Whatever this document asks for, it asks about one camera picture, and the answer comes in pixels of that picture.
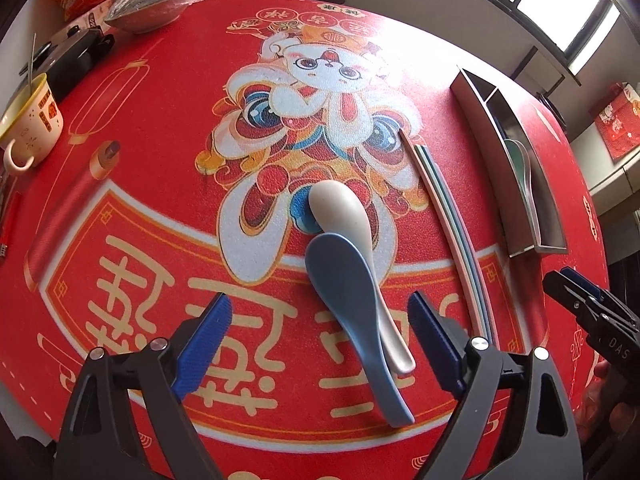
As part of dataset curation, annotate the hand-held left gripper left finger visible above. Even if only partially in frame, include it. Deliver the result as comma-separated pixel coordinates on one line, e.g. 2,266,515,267
52,292,233,480

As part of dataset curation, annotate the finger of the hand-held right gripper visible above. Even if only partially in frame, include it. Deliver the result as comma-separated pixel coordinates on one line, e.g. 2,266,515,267
560,267,640,328
544,272,608,326

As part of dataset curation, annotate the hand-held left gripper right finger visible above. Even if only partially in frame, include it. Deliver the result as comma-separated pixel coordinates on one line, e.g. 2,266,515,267
407,290,586,480

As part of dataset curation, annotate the blue plastic spoon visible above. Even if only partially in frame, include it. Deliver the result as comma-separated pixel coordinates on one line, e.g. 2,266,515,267
305,232,416,428

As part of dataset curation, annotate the green plastic spoon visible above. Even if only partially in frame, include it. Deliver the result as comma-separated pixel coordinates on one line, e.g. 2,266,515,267
502,139,543,226

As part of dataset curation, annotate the bundle of pastel chopsticks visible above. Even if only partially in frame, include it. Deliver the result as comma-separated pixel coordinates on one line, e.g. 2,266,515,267
400,129,498,346

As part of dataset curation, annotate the stainless steel cutlery tray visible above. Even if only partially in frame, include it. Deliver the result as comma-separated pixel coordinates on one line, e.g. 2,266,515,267
450,65,568,258

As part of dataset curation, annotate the white plastic spoon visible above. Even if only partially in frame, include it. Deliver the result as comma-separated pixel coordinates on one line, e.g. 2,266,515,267
307,180,417,375

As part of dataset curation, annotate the person's right hand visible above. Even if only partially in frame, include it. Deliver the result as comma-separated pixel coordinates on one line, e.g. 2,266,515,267
580,360,611,416

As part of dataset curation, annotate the cream refrigerator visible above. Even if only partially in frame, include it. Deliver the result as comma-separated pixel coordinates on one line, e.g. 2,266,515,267
570,82,640,206

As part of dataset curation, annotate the red printed table mat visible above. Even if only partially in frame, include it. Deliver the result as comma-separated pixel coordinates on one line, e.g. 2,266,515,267
0,0,608,480

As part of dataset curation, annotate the red printed cloth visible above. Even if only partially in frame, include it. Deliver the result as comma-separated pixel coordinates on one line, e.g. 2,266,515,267
592,82,640,161

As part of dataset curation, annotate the dark wooden chair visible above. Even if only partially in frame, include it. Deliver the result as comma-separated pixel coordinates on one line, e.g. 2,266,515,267
510,45,566,107

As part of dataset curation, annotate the cream printed mug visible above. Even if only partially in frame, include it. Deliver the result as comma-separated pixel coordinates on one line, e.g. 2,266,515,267
0,72,65,176

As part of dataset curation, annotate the dark framed window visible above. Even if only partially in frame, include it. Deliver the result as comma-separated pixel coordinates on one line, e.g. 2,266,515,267
500,0,623,53

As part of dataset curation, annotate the thin metal rod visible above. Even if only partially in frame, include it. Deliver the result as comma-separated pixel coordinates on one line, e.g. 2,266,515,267
27,32,39,93

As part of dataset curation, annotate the bowl covered with plastic wrap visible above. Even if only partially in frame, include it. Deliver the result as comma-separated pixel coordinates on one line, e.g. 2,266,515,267
104,0,207,33

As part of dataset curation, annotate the cream printed carton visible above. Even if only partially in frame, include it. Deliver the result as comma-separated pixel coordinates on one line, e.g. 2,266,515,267
52,0,118,43

